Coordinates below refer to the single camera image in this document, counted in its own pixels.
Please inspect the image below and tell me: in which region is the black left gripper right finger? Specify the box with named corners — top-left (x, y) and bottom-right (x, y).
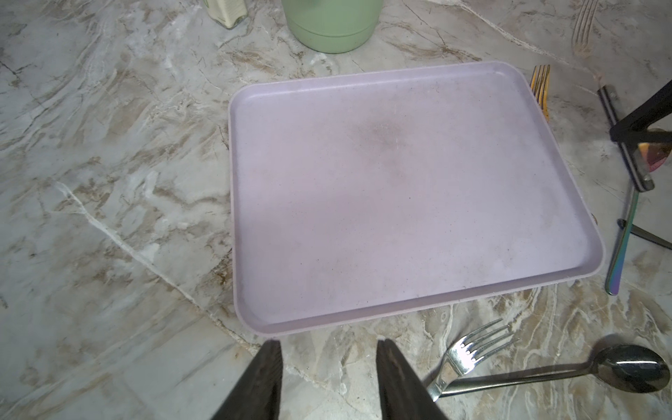
top-left (376, 339), bottom-right (446, 420)

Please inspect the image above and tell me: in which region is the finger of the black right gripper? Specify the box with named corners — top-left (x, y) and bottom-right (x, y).
top-left (609, 80), bottom-right (672, 145)

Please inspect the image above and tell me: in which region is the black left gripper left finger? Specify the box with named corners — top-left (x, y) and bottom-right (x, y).
top-left (212, 339), bottom-right (283, 420)

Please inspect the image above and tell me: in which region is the grey marbled handle fork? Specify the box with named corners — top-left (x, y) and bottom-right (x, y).
top-left (598, 85), bottom-right (655, 193)

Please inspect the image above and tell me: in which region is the green handle silver fork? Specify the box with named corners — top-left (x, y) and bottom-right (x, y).
top-left (427, 318), bottom-right (515, 402)

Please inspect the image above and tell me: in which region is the dark metal spoon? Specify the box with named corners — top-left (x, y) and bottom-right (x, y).
top-left (432, 344), bottom-right (671, 401)

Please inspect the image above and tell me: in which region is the long black spoon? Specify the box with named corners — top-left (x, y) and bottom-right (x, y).
top-left (630, 224), bottom-right (672, 250)

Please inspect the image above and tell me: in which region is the gold ornate fork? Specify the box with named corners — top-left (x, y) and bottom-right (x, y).
top-left (530, 65), bottom-right (551, 122)

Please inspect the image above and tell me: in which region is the lilac plastic tray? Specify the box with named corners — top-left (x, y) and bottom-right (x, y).
top-left (229, 61), bottom-right (605, 336)

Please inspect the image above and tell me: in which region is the green plastic jug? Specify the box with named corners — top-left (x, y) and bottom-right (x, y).
top-left (282, 0), bottom-right (383, 54)

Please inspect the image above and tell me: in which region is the white spice bottle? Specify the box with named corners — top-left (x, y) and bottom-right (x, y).
top-left (203, 0), bottom-right (248, 29)

